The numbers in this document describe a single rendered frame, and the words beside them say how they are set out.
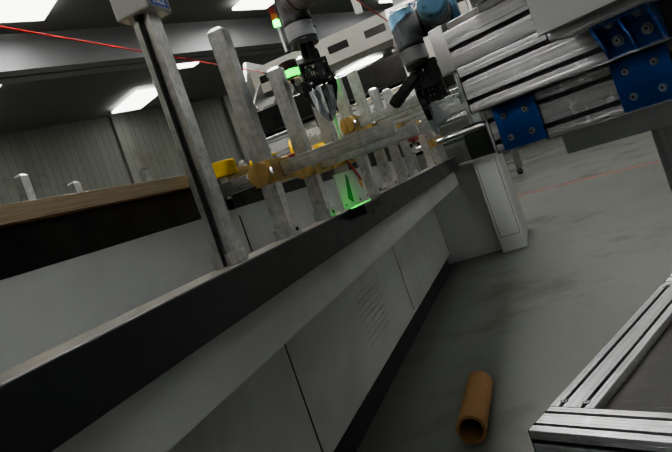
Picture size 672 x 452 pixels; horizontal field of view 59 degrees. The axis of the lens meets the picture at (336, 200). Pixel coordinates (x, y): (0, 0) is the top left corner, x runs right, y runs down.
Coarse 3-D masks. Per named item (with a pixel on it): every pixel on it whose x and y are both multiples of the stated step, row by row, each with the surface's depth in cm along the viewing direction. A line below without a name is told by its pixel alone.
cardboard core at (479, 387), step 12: (480, 372) 185; (468, 384) 179; (480, 384) 177; (492, 384) 184; (468, 396) 170; (480, 396) 170; (468, 408) 163; (480, 408) 163; (468, 420) 169; (480, 420) 158; (468, 432) 163; (480, 432) 162
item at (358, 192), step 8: (336, 176) 161; (344, 176) 168; (352, 176) 174; (336, 184) 159; (344, 184) 165; (352, 184) 172; (344, 192) 163; (352, 192) 170; (360, 192) 177; (344, 200) 161; (360, 200) 174; (344, 208) 159
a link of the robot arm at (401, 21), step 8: (408, 8) 165; (392, 16) 166; (400, 16) 165; (408, 16) 165; (416, 16) 164; (392, 24) 166; (400, 24) 165; (408, 24) 164; (416, 24) 164; (392, 32) 168; (400, 32) 165; (408, 32) 165; (416, 32) 165; (400, 40) 166; (408, 40) 165; (416, 40) 165; (400, 48) 167
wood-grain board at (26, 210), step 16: (240, 176) 153; (80, 192) 100; (96, 192) 103; (112, 192) 107; (128, 192) 111; (144, 192) 115; (160, 192) 120; (0, 208) 84; (16, 208) 87; (32, 208) 89; (48, 208) 92; (64, 208) 95; (80, 208) 98; (96, 208) 106; (0, 224) 84; (16, 224) 89
